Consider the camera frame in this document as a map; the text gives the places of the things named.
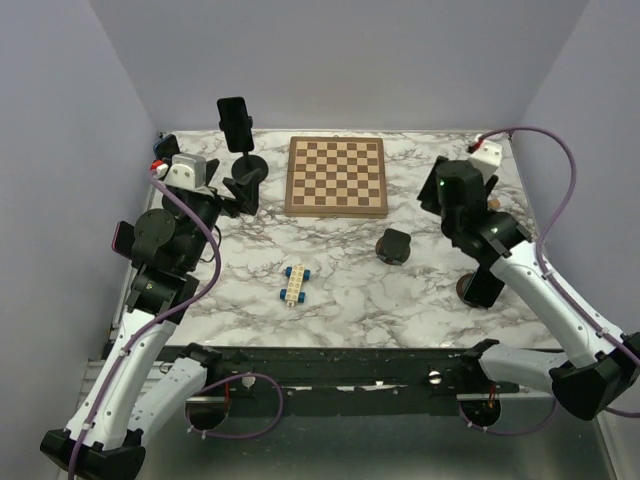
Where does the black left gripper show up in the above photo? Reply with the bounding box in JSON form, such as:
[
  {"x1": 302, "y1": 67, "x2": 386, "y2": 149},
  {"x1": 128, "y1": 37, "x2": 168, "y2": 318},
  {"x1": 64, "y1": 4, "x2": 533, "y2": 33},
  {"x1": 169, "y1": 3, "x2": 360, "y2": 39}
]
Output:
[{"x1": 179, "y1": 159, "x2": 262, "y2": 270}]

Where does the teal phone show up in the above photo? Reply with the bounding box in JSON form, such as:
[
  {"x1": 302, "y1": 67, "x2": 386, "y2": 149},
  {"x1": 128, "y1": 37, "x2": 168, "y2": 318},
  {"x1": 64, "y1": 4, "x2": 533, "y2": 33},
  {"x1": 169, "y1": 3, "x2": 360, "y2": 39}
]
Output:
[{"x1": 462, "y1": 266, "x2": 505, "y2": 309}]

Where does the pink phone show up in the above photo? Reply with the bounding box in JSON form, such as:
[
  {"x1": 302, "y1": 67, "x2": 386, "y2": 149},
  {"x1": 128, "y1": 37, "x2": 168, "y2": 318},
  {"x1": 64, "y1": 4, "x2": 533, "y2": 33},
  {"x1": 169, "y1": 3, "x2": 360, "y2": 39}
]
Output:
[{"x1": 111, "y1": 221, "x2": 135, "y2": 260}]

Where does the black phone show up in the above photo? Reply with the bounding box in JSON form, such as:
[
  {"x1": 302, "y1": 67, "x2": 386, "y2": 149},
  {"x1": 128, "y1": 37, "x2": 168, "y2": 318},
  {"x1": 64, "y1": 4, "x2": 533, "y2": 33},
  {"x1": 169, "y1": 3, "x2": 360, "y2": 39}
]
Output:
[
  {"x1": 216, "y1": 97, "x2": 254, "y2": 154},
  {"x1": 417, "y1": 156, "x2": 449, "y2": 216}
]

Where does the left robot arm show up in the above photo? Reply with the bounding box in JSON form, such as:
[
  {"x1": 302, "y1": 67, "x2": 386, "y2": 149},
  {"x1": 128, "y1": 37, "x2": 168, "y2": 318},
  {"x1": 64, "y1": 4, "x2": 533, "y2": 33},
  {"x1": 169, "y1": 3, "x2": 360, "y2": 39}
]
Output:
[{"x1": 40, "y1": 155, "x2": 268, "y2": 479}]

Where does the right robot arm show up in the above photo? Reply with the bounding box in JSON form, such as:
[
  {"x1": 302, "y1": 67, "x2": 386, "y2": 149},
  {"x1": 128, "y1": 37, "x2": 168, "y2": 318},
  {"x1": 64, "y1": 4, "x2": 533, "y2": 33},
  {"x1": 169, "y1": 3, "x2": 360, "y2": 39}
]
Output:
[{"x1": 419, "y1": 159, "x2": 639, "y2": 420}]

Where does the black round phone stand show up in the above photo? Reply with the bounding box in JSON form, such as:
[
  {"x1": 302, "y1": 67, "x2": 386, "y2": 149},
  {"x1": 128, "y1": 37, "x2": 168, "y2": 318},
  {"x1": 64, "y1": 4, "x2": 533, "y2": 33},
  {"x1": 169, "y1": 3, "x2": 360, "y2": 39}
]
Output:
[{"x1": 231, "y1": 149, "x2": 269, "y2": 182}]

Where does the black phone on stand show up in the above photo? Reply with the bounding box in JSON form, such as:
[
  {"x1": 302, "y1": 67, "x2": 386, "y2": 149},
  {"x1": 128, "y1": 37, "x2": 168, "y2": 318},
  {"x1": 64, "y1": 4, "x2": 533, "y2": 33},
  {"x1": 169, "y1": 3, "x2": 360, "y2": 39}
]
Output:
[{"x1": 216, "y1": 97, "x2": 254, "y2": 154}]

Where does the blue phone on stand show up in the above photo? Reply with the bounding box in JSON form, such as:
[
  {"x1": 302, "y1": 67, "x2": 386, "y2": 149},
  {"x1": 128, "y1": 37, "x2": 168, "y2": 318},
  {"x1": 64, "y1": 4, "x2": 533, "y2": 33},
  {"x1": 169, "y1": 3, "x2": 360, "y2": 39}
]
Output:
[{"x1": 153, "y1": 134, "x2": 181, "y2": 162}]

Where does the brown base phone stand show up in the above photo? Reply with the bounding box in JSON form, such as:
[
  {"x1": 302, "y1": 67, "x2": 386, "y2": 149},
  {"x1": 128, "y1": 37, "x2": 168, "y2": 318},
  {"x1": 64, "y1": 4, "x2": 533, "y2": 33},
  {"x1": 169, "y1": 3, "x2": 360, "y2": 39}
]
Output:
[{"x1": 456, "y1": 273, "x2": 473, "y2": 300}]

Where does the wooden chessboard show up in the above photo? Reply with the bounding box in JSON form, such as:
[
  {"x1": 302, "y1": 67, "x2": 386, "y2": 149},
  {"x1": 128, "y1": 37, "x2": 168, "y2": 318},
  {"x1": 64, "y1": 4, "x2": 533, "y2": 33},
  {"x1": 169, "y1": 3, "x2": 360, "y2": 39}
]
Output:
[{"x1": 284, "y1": 136, "x2": 389, "y2": 218}]

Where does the blue white toy block car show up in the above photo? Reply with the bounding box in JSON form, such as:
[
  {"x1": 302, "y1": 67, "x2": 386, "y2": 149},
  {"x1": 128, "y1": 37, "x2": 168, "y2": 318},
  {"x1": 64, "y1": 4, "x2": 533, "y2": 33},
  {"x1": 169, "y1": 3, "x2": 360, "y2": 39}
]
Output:
[{"x1": 279, "y1": 264, "x2": 311, "y2": 307}]

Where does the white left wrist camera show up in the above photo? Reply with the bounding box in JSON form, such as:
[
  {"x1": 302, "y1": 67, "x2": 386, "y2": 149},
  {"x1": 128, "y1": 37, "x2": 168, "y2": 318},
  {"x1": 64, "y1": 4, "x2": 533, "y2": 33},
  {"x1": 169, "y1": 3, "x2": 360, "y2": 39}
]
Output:
[{"x1": 150, "y1": 154, "x2": 207, "y2": 191}]

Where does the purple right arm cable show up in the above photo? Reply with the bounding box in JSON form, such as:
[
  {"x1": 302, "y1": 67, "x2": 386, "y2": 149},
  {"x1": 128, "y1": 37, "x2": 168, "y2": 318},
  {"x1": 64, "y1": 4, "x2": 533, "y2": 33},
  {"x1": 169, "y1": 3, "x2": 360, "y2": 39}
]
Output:
[{"x1": 459, "y1": 125, "x2": 640, "y2": 435}]

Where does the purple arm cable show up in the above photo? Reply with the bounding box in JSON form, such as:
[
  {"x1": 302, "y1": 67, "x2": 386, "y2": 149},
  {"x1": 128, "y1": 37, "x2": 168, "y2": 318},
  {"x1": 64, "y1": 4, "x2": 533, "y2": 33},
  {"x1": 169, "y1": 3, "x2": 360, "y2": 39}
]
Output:
[
  {"x1": 67, "y1": 169, "x2": 284, "y2": 480},
  {"x1": 459, "y1": 125, "x2": 640, "y2": 435}
]

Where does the black mounting rail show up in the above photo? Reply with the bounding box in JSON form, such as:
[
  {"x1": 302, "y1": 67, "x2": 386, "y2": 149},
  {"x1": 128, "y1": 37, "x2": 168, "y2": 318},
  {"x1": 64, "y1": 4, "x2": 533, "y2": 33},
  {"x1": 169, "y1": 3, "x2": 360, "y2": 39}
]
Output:
[{"x1": 142, "y1": 340, "x2": 549, "y2": 425}]

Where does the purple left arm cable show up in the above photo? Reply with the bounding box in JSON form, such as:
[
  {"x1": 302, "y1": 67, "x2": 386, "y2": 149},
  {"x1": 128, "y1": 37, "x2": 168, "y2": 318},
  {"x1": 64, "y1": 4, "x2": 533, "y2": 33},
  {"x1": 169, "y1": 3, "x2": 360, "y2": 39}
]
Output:
[{"x1": 67, "y1": 169, "x2": 284, "y2": 480}]

